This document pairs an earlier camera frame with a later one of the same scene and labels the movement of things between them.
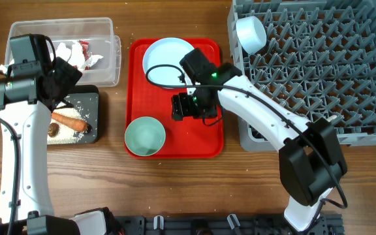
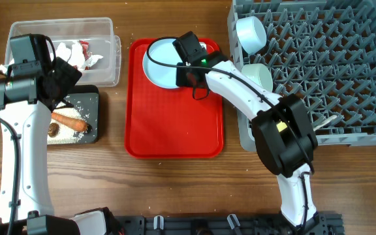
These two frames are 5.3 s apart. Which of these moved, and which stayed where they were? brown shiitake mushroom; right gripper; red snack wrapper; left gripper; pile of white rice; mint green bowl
Moved: right gripper; mint green bowl
Stayed: left gripper; red snack wrapper; pile of white rice; brown shiitake mushroom
